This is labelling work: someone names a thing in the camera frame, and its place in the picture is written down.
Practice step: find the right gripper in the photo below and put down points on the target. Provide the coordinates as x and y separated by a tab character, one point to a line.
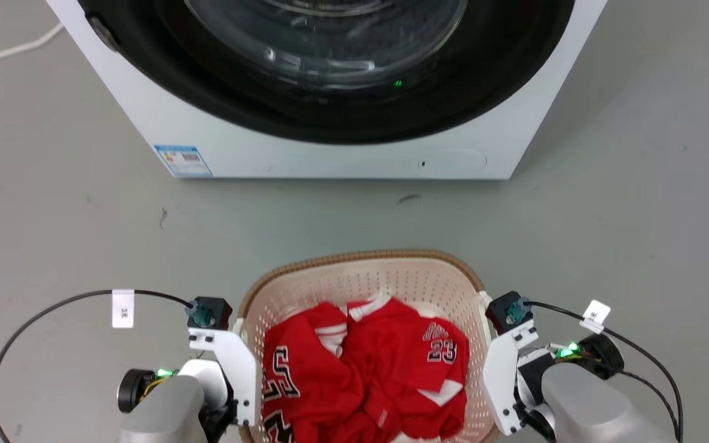
530	372

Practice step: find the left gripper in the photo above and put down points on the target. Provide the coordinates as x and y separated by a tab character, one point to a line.
207	376

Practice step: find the beige perforated laundry basket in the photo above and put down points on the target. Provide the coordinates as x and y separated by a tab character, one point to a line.
391	280

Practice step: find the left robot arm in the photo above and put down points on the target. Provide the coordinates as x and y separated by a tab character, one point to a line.
164	409

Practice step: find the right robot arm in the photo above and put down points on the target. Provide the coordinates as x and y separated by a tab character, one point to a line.
594	406

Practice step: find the red number 23 jersey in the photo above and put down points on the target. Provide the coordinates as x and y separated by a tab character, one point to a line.
385	369

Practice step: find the blue energy label sticker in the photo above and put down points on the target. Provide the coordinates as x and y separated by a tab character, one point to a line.
183	160

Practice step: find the white washer filter cover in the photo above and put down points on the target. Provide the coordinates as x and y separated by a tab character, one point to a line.
447	161

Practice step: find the white washing machine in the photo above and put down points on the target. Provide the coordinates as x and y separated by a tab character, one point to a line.
342	159

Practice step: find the black round washer door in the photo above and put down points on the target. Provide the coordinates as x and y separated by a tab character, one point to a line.
219	92

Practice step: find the white right camera bracket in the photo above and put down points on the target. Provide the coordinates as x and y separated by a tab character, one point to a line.
502	375

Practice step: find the white camera bracket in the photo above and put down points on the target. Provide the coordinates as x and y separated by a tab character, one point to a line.
237	369
502	375

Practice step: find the white left camera bracket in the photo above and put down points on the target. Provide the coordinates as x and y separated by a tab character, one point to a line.
237	369

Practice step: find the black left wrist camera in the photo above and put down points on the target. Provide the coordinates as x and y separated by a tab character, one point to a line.
212	311

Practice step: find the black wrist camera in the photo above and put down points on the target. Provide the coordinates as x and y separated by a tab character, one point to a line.
507	311
212	311

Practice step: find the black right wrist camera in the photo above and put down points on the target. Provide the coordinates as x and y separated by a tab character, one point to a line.
507	311

